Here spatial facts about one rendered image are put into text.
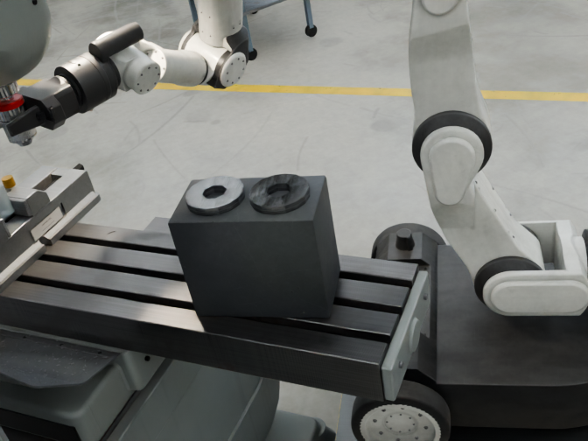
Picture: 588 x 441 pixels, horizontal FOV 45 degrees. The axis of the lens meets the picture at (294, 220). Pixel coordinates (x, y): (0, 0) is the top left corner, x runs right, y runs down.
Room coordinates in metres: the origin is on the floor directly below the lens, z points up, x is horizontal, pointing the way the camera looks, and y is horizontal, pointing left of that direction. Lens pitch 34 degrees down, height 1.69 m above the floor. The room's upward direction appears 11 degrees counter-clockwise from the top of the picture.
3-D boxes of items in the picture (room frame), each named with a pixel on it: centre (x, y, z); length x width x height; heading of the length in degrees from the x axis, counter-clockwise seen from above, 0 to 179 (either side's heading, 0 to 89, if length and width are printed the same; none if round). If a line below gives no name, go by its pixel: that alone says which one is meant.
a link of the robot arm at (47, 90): (1.17, 0.35, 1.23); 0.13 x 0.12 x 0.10; 43
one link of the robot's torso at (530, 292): (1.14, -0.47, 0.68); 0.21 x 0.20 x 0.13; 74
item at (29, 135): (1.10, 0.41, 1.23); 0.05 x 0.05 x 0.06
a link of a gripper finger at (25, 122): (1.08, 0.39, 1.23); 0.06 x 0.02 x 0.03; 134
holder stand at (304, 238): (0.91, 0.06, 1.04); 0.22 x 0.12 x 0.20; 73
